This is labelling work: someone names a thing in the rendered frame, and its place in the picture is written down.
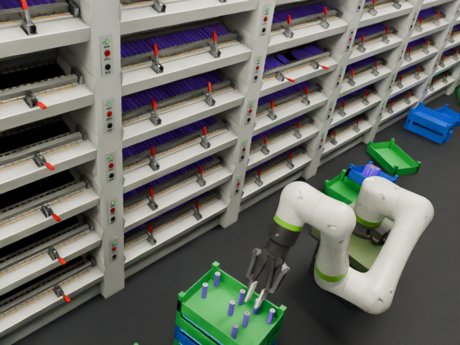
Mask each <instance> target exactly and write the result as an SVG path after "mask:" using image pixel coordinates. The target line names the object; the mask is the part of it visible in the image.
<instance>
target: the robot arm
mask: <svg viewBox="0 0 460 345"><path fill-rule="evenodd" d="M433 216H434V209H433V206H432V204H431V202H430V201H429V200H428V199H426V198H424V197H423V196H420V195H418V194H415V193H412V192H410V191H408V190H405V189H403V188H401V187H399V186H397V185H396V184H394V183H392V182H391V181H389V180H387V179H385V178H383V177H377V176H372V177H368V178H366V179H365V180H364V181H363V183H362V186H361V189H360V191H359V195H358V197H357V201H356V204H355V208H354V211H353V209H352V208H351V207H350V206H349V205H347V204H345V203H343V202H341V201H338V200H335V199H333V198H331V197H329V196H327V195H325V194H323V193H321V192H320V191H318V190H317V189H315V188H313V187H312V186H310V185H309V184H307V183H305V182H302V181H295V182H292V183H290V184H288V185H287V186H285V187H284V189H283V191H282V193H281V197H280V201H279V206H278V209H277V212H276V214H275V216H274V218H273V221H272V223H271V226H270V228H269V230H268V236H269V237H268V239H267V241H266V244H265V246H264V247H263V249H258V248H255V249H253V257H252V260H251V263H250V266H249V267H248V271H247V273H246V277H247V278H249V280H250V282H249V284H248V287H247V290H248V294H247V295H246V298H245V300H244V302H247V301H249V300H250V299H251V296H252V295H253V292H254V290H255V287H256V285H257V283H258V282H257V281H256V280H257V278H258V276H259V275H260V274H261V272H262V270H263V269H264V268H265V266H268V267H269V268H270V270H269V271H270V272H269V275H268V280H267V283H266V288H264V289H263V290H262V291H261V294H260V295H259V298H258V300H257V303H256V305H255V307H254V308H255V309H257V308H258V307H260V305H261V303H262V301H264V300H266V299H267V297H268V295H269V293H271V294H273V293H275V292H276V291H277V290H278V288H279V286H280V284H281V282H282V280H283V279H284V277H285V275H286V274H287V273H288V272H289V271H291V268H290V267H288V266H287V265H286V263H285V258H286V257H287V254H288V252H289V250H290V247H291V246H294V245H295V244H296V241H297V239H298V237H299V235H300V232H301V230H302V228H303V225H304V224H305V223H307V224H309V225H311V226H313V227H315V228H316V229H318V230H319V231H320V243H319V247H318V251H317V253H316V256H315V259H316V261H315V265H314V279H315V281H316V283H317V284H318V285H319V286H320V287H321V288H322V289H323V290H326V291H328V292H330V293H333V294H335V295H338V296H340V297H342V298H344V299H346V300H347V301H349V302H351V303H352V304H354V305H356V306H358V307H359V308H360V309H362V310H364V311H365V312H367V313H369V314H381V313H383V312H385V311H387V310H388V309H389V307H390V305H391V304H392V300H393V297H394V293H395V291H396V286H397V284H398V281H399V278H400V276H401V274H402V271H403V269H404V267H405V264H406V263H407V260H408V258H409V256H410V254H411V252H412V250H413V248H414V246H415V245H416V243H417V241H418V240H419V238H420V236H421V235H422V234H423V232H424V230H425V229H426V228H427V227H428V225H429V224H430V222H431V221H432V219H433ZM385 217H388V218H391V219H392V220H394V224H393V226H392V227H390V226H389V225H388V224H386V223H385V222H383V220H384V219H385ZM352 233H353V234H354V235H356V236H357V237H359V238H363V239H367V240H371V241H372V243H373V245H375V246H376V245H378V244H382V243H383V242H385V243H384V245H383V248H382V249H381V252H380V253H379V255H378V257H377V258H376V260H375V261H374V263H373V265H372V266H371V268H370V269H369V271H367V272H365V273H361V272H358V271H356V270H354V269H352V268H351V267H350V266H349V259H348V245H349V241H350V237H351V234H352ZM260 255H261V257H262V261H261V263H260V265H259V267H258V268H257V269H256V271H255V273H254V270H255V267H256V264H257V260H258V258H259V256H260ZM279 266H283V267H282V269H281V270H282V272H281V273H280V275H279V276H278V278H277V280H276V282H275V283H274V285H273V287H272V284H273V281H274V276H275V273H276V271H277V268H278V267H279ZM253 273H254V275H253Z"/></svg>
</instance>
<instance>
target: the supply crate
mask: <svg viewBox="0 0 460 345"><path fill-rule="evenodd" d="M219 265H220V264H219V263H218V262H217V261H215V262H214V263H213V264H212V269H211V270H210V271H209V272H207V273H206V274H205V275H204V276H203V277H202V278H200V279H199V280H198V281H197V282H196V283H195V284H194V285H193V286H192V287H191V288H190V289H189V290H187V291H186V292H185V293H184V292H182V291H181V292H180V293H179V294H178V299H177V310H178V311H179V312H181V313H182V314H183V315H184V316H186V317H187V318H189V319H190V320H191V321H193V322H194V323H195V324H197V325H198V326H200V327H201V328H202V329H203V330H205V331H206V332H208V333H209V334H210V335H211V336H213V337H214V338H216V339H217V340H218V341H219V342H221V343H222V344H224V345H265V343H266V342H267V341H268V340H269V339H270V337H271V336H272V335H273V333H274V332H275V331H276V330H277V329H278V328H279V326H280V325H281V324H282V322H283V319H284V316H285V312H286V309H287V307H285V306H284V305H281V306H280V307H277V306H276V305H274V304H272V303H271V302H270V301H268V300H264V301H262V303H261V305H260V307H259V311H258V314H254V313H253V308H254V304H255V299H256V298H259V294H258V293H256V292H253V295H252V296H251V299H250V300H249V301H247V302H244V301H243V304H242V305H239V304H238V298H239V294H240V290H245V295H244V300H245V298H246V295H247V294H248V290H247V287H246V286H245V285H244V284H242V283H240V282H239V281H238V280H236V279H234V278H233V277H232V276H230V275H228V274H227V273H225V272H224V271H222V270H221V269H220V268H219ZM215 272H219V273H220V279H219V284H218V287H214V277H215ZM204 283H207V284H208V287H207V297H206V298H201V293H202V287H203V284H204ZM231 300H233V301H235V307H234V310H233V315H232V316H228V309H229V303H230V301H231ZM271 308H273V309H275V313H274V318H273V320H272V324H268V323H267V319H268V314H269V311H270V309H271ZM245 311H249V312H250V316H249V319H248V324H247V327H243V326H242V321H243V317H244V312H245ZM234 323H237V324H238V326H239V327H238V332H237V336H236V339H233V338H232V337H231V331H232V327H233V324H234Z"/></svg>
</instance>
